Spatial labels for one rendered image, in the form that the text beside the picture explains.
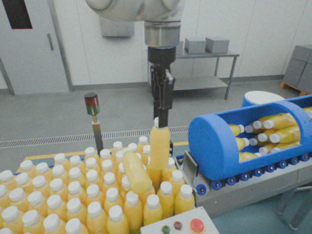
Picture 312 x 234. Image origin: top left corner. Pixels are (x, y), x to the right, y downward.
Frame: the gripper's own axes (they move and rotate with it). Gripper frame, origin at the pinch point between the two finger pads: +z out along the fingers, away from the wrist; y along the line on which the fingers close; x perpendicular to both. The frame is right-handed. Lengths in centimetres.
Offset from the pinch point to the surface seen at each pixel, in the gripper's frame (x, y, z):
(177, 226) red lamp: 3.1, -21.7, 23.2
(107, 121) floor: 6, 219, 134
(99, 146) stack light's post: 21, 40, 39
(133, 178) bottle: 11.1, -5.4, 19.1
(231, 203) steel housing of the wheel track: -33, -8, 50
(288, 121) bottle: -66, 3, 18
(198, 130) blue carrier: -22.9, 11.5, 19.4
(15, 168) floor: 119, 152, 133
